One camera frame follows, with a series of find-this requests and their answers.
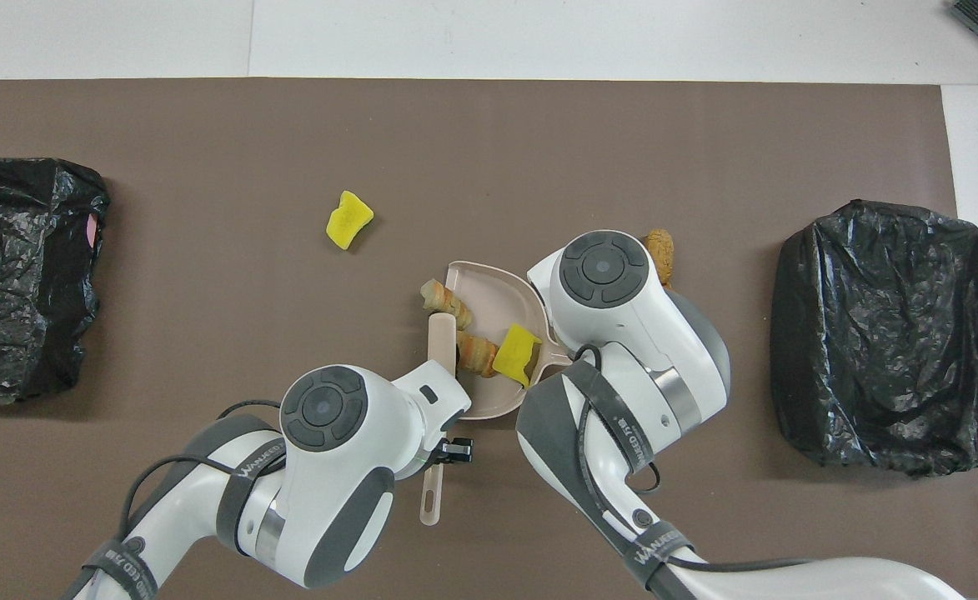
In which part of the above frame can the beige hand brush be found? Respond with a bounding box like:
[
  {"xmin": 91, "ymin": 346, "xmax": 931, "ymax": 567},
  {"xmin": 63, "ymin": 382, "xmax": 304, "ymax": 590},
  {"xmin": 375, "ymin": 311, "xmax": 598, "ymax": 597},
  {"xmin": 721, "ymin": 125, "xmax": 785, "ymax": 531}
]
[{"xmin": 419, "ymin": 312, "xmax": 459, "ymax": 528}]

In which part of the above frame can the yellow sponge piece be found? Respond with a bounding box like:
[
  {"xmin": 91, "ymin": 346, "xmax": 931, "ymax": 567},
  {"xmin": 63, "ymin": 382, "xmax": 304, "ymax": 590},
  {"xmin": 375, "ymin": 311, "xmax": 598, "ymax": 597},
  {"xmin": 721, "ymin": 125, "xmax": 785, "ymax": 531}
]
[
  {"xmin": 326, "ymin": 191, "xmax": 375, "ymax": 250},
  {"xmin": 493, "ymin": 325, "xmax": 544, "ymax": 387}
]

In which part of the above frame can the beige plastic dustpan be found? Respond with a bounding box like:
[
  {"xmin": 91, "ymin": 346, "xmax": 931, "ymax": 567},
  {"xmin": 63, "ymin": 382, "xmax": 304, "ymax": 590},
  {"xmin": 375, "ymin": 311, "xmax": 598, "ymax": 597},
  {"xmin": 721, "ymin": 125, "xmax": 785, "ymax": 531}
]
[{"xmin": 443, "ymin": 261, "xmax": 573, "ymax": 420}]

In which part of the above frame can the black bag lined bin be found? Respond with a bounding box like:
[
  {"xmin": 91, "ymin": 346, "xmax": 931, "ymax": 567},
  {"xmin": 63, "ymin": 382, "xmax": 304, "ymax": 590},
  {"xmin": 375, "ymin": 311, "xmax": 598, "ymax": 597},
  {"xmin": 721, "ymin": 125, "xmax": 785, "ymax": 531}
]
[{"xmin": 770, "ymin": 200, "xmax": 978, "ymax": 478}]

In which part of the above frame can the black bag bin pink spot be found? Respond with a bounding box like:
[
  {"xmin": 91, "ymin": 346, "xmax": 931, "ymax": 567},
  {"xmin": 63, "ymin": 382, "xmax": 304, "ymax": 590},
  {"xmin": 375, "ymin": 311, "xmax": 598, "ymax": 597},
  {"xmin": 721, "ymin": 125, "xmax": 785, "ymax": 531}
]
[{"xmin": 0, "ymin": 157, "xmax": 112, "ymax": 405}]

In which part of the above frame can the long toy bread roll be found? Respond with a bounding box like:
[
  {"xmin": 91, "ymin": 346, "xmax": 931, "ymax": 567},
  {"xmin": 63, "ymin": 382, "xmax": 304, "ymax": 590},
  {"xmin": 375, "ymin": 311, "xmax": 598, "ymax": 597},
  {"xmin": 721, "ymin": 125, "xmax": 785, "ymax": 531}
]
[{"xmin": 643, "ymin": 229, "xmax": 675, "ymax": 288}]

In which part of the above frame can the brown table mat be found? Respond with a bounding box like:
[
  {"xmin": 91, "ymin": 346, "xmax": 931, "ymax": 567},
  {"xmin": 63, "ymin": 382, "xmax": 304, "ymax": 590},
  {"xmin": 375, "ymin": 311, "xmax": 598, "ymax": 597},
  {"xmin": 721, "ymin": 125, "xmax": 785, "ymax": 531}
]
[{"xmin": 0, "ymin": 79, "xmax": 978, "ymax": 600}]

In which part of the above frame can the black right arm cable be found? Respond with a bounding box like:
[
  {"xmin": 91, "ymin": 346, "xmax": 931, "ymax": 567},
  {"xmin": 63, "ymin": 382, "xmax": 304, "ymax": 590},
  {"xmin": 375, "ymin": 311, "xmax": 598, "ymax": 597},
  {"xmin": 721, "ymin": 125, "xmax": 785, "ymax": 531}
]
[{"xmin": 568, "ymin": 346, "xmax": 823, "ymax": 576}]

